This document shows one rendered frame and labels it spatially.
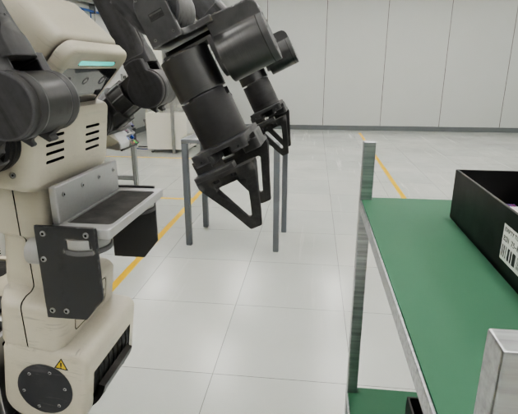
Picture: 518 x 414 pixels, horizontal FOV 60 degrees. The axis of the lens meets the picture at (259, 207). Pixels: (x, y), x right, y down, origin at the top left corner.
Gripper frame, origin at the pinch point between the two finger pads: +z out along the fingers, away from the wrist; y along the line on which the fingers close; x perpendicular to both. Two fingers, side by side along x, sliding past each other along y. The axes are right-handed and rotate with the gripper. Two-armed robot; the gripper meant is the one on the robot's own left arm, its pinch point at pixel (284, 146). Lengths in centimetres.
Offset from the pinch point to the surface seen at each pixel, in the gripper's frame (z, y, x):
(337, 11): -88, 887, -99
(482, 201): 23.1, -11.0, -30.1
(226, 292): 82, 141, 86
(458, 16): 23, 886, -303
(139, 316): 64, 109, 123
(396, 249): 24.6, -14.0, -12.6
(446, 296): 26.3, -32.1, -16.2
